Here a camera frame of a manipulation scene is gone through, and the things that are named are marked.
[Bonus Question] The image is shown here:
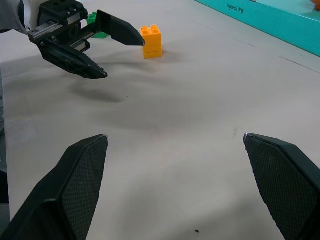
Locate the orange toy brick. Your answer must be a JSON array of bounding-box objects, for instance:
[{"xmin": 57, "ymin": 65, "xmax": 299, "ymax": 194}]
[{"xmin": 139, "ymin": 23, "xmax": 163, "ymax": 60}]

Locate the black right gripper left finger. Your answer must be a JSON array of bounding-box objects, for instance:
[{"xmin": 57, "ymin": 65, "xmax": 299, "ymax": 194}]
[{"xmin": 0, "ymin": 133, "xmax": 109, "ymax": 240}]

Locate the green toy brick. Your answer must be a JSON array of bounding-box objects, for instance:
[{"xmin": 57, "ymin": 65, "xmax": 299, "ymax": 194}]
[{"xmin": 87, "ymin": 11, "xmax": 111, "ymax": 40}]

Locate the teal logitech cardboard box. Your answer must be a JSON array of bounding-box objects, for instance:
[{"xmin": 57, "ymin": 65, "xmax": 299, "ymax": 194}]
[{"xmin": 194, "ymin": 0, "xmax": 320, "ymax": 57}]

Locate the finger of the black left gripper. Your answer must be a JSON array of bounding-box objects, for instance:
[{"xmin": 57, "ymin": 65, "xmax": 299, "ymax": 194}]
[
  {"xmin": 39, "ymin": 39, "xmax": 109, "ymax": 80},
  {"xmin": 93, "ymin": 9, "xmax": 146, "ymax": 47}
]

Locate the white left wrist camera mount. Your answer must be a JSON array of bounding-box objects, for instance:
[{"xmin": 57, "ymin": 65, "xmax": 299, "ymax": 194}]
[{"xmin": 15, "ymin": 0, "xmax": 42, "ymax": 35}]

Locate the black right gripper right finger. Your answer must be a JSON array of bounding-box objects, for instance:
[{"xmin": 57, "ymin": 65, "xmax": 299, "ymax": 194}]
[{"xmin": 242, "ymin": 132, "xmax": 320, "ymax": 240}]

